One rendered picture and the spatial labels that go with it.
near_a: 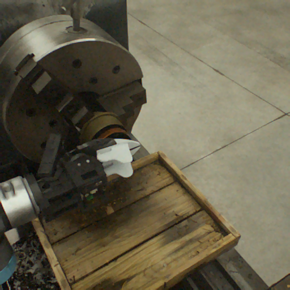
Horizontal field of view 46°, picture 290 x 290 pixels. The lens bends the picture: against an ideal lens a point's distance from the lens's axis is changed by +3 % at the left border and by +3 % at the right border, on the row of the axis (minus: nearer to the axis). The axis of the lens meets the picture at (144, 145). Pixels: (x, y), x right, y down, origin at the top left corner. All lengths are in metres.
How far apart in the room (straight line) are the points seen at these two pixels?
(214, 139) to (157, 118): 0.44
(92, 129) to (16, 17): 0.30
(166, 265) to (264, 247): 1.17
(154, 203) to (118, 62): 0.33
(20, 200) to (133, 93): 0.33
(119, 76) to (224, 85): 2.12
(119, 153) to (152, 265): 0.25
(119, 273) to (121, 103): 0.34
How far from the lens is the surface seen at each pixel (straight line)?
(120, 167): 0.63
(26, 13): 0.81
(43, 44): 0.68
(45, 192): 0.58
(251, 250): 1.83
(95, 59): 0.70
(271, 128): 2.49
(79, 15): 0.69
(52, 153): 0.63
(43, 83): 0.64
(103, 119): 0.65
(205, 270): 0.78
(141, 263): 0.73
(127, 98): 0.73
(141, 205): 0.80
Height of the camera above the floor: 1.53
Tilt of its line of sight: 44 degrees down
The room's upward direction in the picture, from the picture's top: straight up
